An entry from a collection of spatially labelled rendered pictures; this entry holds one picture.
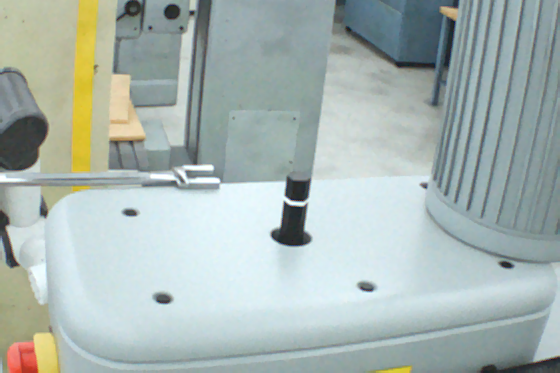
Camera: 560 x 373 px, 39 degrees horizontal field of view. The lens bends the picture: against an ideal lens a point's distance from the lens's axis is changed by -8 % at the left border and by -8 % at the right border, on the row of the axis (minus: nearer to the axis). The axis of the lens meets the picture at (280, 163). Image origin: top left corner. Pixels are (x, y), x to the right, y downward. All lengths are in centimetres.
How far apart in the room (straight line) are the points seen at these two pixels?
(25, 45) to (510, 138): 187
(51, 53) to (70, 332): 185
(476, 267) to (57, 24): 184
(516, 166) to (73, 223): 40
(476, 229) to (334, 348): 19
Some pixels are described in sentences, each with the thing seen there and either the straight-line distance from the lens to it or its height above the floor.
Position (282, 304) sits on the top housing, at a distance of 66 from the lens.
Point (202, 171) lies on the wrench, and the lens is 85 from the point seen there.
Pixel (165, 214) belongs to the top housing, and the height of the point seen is 189.
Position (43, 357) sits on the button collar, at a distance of 75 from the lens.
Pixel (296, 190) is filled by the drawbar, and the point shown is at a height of 194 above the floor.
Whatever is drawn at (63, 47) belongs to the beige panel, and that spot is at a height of 156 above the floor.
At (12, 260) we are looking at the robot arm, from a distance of 158.
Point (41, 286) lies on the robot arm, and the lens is 134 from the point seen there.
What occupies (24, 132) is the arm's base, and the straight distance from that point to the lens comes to 140.
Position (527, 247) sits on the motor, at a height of 191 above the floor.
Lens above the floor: 225
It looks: 23 degrees down
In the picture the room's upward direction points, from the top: 7 degrees clockwise
